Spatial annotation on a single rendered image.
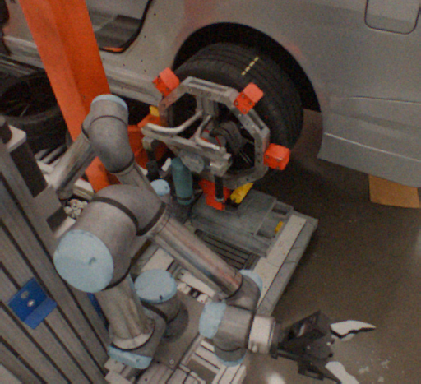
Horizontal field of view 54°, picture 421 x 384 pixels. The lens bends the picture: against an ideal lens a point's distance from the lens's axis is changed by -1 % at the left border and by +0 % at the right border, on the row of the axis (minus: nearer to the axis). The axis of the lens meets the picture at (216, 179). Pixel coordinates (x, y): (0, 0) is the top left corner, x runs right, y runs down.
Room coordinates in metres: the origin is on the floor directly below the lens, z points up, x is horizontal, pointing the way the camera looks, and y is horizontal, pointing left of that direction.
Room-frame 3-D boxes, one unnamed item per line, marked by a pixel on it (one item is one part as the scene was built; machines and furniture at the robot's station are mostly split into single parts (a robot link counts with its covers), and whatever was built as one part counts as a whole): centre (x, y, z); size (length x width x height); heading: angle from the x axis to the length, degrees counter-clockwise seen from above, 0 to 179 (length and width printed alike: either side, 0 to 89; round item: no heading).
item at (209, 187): (1.52, -0.02, 0.48); 0.16 x 0.12 x 0.17; 146
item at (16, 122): (2.52, 1.21, 0.39); 0.66 x 0.66 x 0.24
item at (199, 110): (1.44, 0.15, 1.03); 0.19 x 0.18 x 0.11; 146
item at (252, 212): (1.62, -0.09, 0.32); 0.40 x 0.30 x 0.28; 56
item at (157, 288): (0.62, 0.20, 0.98); 0.13 x 0.12 x 0.14; 158
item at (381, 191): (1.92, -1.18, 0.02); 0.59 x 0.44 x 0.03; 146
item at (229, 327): (0.41, 0.00, 1.21); 0.11 x 0.08 x 0.09; 68
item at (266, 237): (1.60, -0.13, 0.13); 0.50 x 0.36 x 0.10; 56
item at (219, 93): (1.48, 0.00, 0.85); 0.54 x 0.07 x 0.54; 56
